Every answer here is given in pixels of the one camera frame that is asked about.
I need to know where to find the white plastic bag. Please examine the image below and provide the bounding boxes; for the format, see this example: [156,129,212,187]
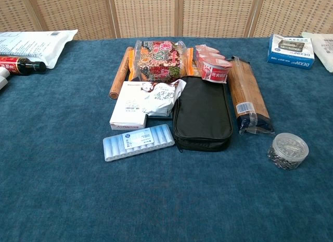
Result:
[140,79,187,118]

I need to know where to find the white mailer bag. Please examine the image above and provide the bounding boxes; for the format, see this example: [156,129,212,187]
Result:
[0,29,79,69]

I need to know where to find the white package edge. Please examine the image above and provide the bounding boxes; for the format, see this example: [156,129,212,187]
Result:
[301,31,333,73]

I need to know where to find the black zippered pouch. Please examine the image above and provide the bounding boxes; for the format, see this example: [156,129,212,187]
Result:
[172,75,234,152]

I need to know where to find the pack of white batteries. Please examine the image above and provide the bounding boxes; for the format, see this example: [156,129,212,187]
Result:
[103,123,175,162]

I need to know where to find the white cardboard box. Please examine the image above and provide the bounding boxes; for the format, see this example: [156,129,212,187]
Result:
[109,81,157,131]

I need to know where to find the mixed beans package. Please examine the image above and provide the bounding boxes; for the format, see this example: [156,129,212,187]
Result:
[128,40,195,84]

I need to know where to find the wooden rolling pin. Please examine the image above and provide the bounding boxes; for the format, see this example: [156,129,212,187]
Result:
[109,46,134,100]

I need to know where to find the red yogurt cup pack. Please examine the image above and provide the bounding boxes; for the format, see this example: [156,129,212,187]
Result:
[195,44,233,84]

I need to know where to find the blue table cloth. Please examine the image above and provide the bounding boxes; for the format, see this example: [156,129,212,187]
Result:
[0,36,333,242]

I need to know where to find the brown noodle package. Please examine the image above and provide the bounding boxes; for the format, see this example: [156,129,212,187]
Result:
[227,56,275,136]

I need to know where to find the woven folding screen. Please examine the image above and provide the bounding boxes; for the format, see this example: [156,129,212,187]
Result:
[0,0,333,41]

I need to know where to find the clear round plastic jar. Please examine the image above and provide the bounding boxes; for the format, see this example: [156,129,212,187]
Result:
[267,132,310,171]

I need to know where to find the blue and white box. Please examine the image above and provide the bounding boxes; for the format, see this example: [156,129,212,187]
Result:
[267,34,315,70]

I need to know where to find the dark soy sauce bottle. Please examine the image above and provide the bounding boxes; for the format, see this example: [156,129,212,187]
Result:
[0,56,47,76]

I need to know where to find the white grey object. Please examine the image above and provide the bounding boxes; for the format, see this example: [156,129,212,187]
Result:
[0,67,11,91]

